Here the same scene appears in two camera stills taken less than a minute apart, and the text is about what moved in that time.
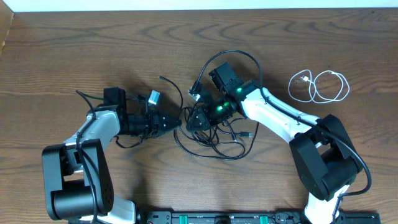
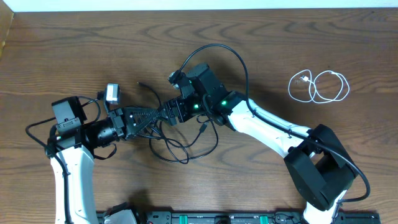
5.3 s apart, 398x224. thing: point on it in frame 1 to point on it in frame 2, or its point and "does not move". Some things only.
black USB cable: (204, 155) to (180, 144)
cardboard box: (6, 16) does not move
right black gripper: (208, 122) to (177, 104)
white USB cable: (315, 93) does not move
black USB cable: (244, 134) to (201, 130)
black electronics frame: (237, 217) does not move
